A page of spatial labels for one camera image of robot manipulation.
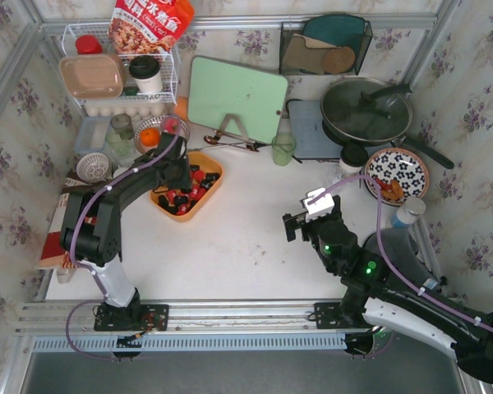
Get orange storage basket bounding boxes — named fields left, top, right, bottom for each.
left=150, top=152, right=224, bottom=222

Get black capsule numbered four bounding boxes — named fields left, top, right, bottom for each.
left=205, top=172, right=221, bottom=182

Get red capsule pair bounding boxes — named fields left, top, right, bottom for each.
left=176, top=204, right=190, bottom=216

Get grey blue cloth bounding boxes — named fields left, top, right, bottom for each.
left=363, top=228, right=442, bottom=293

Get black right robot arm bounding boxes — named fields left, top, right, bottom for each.
left=282, top=196, right=493, bottom=384

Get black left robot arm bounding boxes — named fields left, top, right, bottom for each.
left=59, top=132, right=191, bottom=331

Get clear storage box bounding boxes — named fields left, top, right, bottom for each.
left=74, top=117, right=110, bottom=155

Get coffee cup black lid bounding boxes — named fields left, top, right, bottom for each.
left=339, top=144, right=369, bottom=174

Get orange left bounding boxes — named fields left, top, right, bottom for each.
left=140, top=127, right=160, bottom=148

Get peach in bowl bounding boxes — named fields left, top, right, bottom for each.
left=162, top=116, right=181, bottom=134

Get fruit bowl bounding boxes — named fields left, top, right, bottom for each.
left=133, top=115, right=190, bottom=154

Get copper spoon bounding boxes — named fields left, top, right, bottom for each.
left=203, top=135, right=262, bottom=152

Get orange sponge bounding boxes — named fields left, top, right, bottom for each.
left=173, top=97, right=188, bottom=121

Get grey glass jar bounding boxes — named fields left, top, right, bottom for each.
left=106, top=113, right=134, bottom=159

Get clear plastic cup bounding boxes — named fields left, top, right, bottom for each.
left=326, top=167, right=344, bottom=186

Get egg tray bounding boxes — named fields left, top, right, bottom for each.
left=84, top=103, right=170, bottom=119

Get fried food pieces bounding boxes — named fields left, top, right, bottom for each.
left=375, top=178, right=405, bottom=202

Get green glass cup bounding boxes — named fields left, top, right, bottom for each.
left=271, top=133, right=297, bottom=166

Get grey induction cooker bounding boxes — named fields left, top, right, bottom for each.
left=286, top=98, right=342, bottom=161

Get water bottle silver cap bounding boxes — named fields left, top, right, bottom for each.
left=389, top=196, right=426, bottom=228

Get green cutting board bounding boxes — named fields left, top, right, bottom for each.
left=187, top=56, right=288, bottom=143

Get white cup black lid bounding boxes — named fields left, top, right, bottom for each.
left=128, top=55, right=163, bottom=94

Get flower patterned plate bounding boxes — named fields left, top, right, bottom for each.
left=364, top=148, right=430, bottom=207

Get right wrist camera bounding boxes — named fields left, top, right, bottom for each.
left=302, top=187, right=334, bottom=222

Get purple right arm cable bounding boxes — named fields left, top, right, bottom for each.
left=307, top=175, right=493, bottom=341

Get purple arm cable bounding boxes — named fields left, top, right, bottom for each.
left=307, top=175, right=493, bottom=341
left=65, top=116, right=183, bottom=361

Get white wire rack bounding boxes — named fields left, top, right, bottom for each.
left=60, top=22, right=180, bottom=106

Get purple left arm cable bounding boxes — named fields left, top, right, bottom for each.
left=65, top=116, right=183, bottom=361

